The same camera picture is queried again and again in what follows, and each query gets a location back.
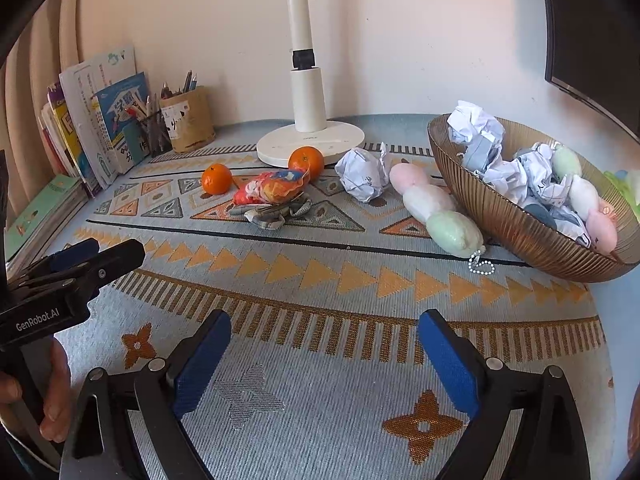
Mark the row of upright books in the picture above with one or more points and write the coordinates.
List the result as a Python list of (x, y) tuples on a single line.
[(90, 90)]

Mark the pastel dango plush toy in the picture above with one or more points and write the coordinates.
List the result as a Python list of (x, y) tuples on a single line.
[(430, 200), (582, 192)]

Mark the red snack packet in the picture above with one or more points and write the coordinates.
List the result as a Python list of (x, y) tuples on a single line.
[(270, 187)]

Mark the grey patterned cloth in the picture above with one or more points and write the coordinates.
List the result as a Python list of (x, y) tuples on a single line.
[(272, 217)]

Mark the amber ribbed glass bowl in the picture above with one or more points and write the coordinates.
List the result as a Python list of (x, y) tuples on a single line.
[(510, 230)]

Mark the blue illustrated book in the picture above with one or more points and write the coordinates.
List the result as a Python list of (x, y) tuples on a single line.
[(120, 105)]

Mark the white desk lamp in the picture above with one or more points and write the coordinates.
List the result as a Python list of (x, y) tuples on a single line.
[(307, 100)]

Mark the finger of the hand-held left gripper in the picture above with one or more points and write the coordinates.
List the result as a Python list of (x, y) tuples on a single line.
[(75, 255), (120, 260)]

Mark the bundle of pens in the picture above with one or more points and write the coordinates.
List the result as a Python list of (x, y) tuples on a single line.
[(147, 107), (188, 82)]

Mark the flat stack of green books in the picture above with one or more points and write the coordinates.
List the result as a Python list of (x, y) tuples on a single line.
[(45, 205)]

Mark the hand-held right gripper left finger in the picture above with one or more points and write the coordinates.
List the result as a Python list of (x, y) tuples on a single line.
[(200, 365)]

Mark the orange mandarin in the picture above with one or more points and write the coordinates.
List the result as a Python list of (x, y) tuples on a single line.
[(306, 162), (217, 180)]

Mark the black mesh pen holder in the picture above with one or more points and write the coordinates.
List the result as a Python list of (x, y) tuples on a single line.
[(155, 135)]

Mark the beige curtain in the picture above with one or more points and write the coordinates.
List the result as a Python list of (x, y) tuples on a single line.
[(35, 60)]

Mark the black wall television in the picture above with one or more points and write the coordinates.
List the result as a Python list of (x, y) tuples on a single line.
[(590, 20)]

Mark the row of standing books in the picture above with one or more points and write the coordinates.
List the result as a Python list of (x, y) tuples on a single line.
[(62, 130)]

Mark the tan pen holder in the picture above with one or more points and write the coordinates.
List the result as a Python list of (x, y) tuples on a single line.
[(192, 120)]

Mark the green tissue pack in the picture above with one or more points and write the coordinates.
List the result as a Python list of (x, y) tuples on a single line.
[(625, 182)]

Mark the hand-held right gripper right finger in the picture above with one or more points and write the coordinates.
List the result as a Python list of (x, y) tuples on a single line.
[(450, 365)]

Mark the person's left hand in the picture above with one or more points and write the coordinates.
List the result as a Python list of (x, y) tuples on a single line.
[(56, 395)]

